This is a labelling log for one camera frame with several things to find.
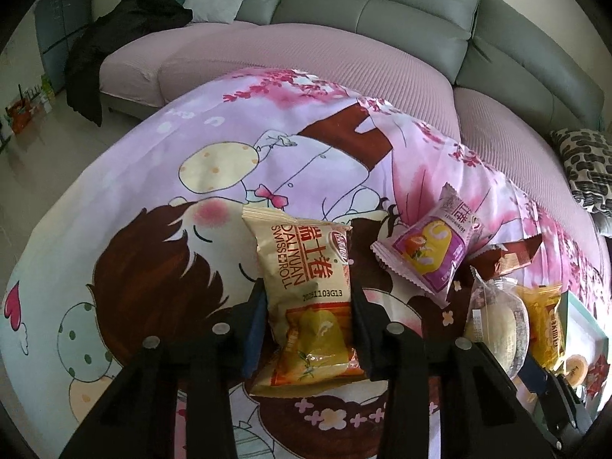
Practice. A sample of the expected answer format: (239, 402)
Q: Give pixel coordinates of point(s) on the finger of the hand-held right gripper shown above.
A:
(535, 375)

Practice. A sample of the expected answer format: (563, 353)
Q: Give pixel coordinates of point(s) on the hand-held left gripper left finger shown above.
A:
(251, 349)

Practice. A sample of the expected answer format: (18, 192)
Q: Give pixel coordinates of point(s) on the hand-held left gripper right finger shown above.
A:
(363, 344)

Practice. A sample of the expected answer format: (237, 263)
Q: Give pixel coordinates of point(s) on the golden yellow snack packet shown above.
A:
(545, 325)

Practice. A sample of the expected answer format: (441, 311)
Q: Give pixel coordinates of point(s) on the clear packet with white bun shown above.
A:
(497, 320)

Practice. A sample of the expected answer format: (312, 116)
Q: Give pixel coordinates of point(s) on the white box with teal rim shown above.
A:
(585, 325)

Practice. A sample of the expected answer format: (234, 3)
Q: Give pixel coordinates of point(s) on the yellow orange cake roll packet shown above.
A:
(306, 272)

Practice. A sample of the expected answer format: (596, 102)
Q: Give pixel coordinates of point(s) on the pink purple snack packet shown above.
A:
(430, 248)

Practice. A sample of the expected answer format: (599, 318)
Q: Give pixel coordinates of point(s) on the brown red snack packet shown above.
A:
(514, 256)

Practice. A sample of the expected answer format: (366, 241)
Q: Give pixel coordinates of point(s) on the black white patterned pillow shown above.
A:
(588, 167)

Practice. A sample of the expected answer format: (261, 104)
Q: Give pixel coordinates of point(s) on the cartoon printed blanket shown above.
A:
(311, 119)

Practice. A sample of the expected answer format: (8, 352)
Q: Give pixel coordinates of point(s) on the pink sofa cover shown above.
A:
(287, 48)

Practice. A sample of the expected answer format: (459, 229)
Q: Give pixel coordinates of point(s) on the colourful small boxes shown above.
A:
(21, 112)

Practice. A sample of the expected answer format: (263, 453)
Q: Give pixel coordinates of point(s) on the black clothing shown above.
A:
(124, 24)

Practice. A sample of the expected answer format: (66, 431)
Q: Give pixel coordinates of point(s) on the blue grey cabinet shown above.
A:
(60, 28)

